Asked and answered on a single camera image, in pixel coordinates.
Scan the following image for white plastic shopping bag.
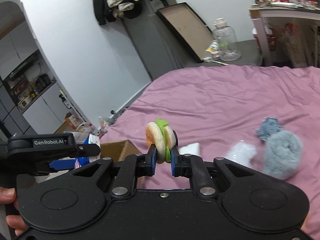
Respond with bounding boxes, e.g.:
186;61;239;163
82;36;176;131
72;122;100;144

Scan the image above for framed board leaning on wall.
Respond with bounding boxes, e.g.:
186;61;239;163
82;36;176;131
156;2;214;63

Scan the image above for grey fluffy slipper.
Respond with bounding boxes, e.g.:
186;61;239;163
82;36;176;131
263;130;303;180

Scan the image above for person's left hand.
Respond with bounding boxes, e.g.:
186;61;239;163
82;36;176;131
0;187;28;237

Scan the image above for white crumpled tissue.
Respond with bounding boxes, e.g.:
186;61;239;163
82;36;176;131
178;142;200;156

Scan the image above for black hanging jacket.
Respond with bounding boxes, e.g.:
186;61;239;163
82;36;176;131
93;0;142;25

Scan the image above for small bottles near jar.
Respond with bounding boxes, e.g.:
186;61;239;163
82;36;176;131
202;40;228;66

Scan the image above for orange cardboard box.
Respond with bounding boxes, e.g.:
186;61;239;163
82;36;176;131
65;112;84;130

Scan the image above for clear glass jar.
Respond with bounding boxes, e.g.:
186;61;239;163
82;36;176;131
214;18;241;62

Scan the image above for white cabinet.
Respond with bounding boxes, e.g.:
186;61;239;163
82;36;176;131
0;21;75;136

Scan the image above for blue crocheted doily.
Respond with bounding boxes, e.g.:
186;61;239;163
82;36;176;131
255;117;284;141

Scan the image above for white plastic wrapped bundle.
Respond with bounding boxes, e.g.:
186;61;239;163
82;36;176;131
225;141;257;168

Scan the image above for plush hamburger toy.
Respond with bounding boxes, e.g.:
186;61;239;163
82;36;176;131
145;118;178;164

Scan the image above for blue tissue pack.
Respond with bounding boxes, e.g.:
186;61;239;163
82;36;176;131
73;132;101;168

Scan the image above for grey door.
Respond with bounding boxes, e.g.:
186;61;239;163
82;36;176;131
124;0;185;80

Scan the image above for cluttered white desk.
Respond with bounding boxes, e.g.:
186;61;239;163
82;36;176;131
249;0;319;68

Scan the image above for pink bed sheet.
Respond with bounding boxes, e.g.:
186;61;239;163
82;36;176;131
101;65;319;239

